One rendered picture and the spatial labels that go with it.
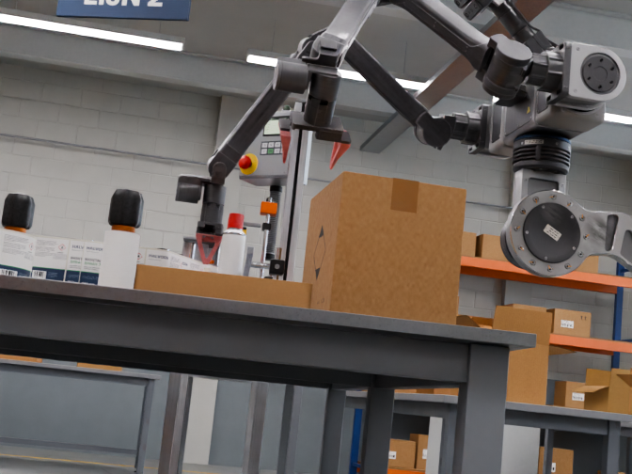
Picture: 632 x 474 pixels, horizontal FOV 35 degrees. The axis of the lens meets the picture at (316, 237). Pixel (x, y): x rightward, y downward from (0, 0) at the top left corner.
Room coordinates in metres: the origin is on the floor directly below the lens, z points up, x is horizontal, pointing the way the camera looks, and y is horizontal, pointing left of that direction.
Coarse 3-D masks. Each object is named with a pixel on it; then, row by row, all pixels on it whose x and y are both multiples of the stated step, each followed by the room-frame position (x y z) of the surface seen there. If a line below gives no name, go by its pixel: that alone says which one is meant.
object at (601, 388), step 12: (588, 372) 7.49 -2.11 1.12; (600, 372) 7.51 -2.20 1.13; (612, 372) 7.14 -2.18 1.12; (624, 372) 7.16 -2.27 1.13; (588, 384) 7.48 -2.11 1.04; (600, 384) 7.51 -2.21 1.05; (612, 384) 7.15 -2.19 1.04; (624, 384) 7.17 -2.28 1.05; (588, 396) 7.42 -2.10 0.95; (600, 396) 7.25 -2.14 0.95; (612, 396) 7.15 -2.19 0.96; (624, 396) 7.17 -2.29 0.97; (588, 408) 7.41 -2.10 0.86; (600, 408) 7.24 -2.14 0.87; (612, 408) 7.15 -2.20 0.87; (624, 408) 7.17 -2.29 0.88
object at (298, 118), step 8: (312, 96) 1.89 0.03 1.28; (312, 104) 1.88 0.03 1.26; (320, 104) 1.88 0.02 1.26; (328, 104) 1.88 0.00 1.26; (296, 112) 1.94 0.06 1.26; (304, 112) 1.92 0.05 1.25; (312, 112) 1.89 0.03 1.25; (320, 112) 1.89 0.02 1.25; (328, 112) 1.89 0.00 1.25; (296, 120) 1.91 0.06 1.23; (304, 120) 1.92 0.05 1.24; (312, 120) 1.90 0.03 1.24; (320, 120) 1.90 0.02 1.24; (328, 120) 1.91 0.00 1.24; (336, 120) 1.95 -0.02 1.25; (296, 128) 1.91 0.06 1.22; (304, 128) 1.91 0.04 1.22; (312, 128) 1.90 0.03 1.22; (320, 128) 1.91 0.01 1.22; (328, 128) 1.91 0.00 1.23; (336, 128) 1.92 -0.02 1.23
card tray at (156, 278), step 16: (144, 272) 1.47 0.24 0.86; (160, 272) 1.47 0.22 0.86; (176, 272) 1.47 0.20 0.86; (192, 272) 1.47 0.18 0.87; (208, 272) 1.48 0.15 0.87; (144, 288) 1.47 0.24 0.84; (160, 288) 1.47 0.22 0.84; (176, 288) 1.47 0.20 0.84; (192, 288) 1.47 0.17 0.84; (208, 288) 1.48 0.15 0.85; (224, 288) 1.48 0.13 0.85; (240, 288) 1.48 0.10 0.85; (256, 288) 1.48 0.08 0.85; (272, 288) 1.48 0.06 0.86; (288, 288) 1.49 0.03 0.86; (304, 288) 1.49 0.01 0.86; (272, 304) 1.48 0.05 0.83; (288, 304) 1.49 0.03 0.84; (304, 304) 1.49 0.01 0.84
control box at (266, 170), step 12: (252, 144) 2.72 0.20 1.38; (252, 156) 2.71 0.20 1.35; (264, 156) 2.69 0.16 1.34; (276, 156) 2.67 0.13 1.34; (288, 156) 2.65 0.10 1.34; (240, 168) 2.73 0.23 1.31; (252, 168) 2.71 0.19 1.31; (264, 168) 2.69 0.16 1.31; (276, 168) 2.67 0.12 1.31; (288, 168) 2.65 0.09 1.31; (252, 180) 2.74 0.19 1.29; (264, 180) 2.72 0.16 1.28; (276, 180) 2.70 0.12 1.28
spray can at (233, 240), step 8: (232, 216) 2.16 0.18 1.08; (240, 216) 2.16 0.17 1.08; (232, 224) 2.16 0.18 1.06; (240, 224) 2.16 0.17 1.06; (224, 232) 2.16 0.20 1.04; (232, 232) 2.15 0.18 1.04; (240, 232) 2.16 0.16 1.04; (224, 240) 2.16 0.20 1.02; (232, 240) 2.15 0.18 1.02; (240, 240) 2.16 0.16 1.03; (224, 248) 2.16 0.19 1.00; (232, 248) 2.15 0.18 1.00; (240, 248) 2.16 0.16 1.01; (224, 256) 2.16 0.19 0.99; (232, 256) 2.15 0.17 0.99; (240, 256) 2.16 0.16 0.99; (224, 264) 2.15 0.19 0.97; (232, 264) 2.15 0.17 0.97; (240, 264) 2.16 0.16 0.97; (224, 272) 2.15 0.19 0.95; (232, 272) 2.15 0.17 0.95; (240, 272) 2.16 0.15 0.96
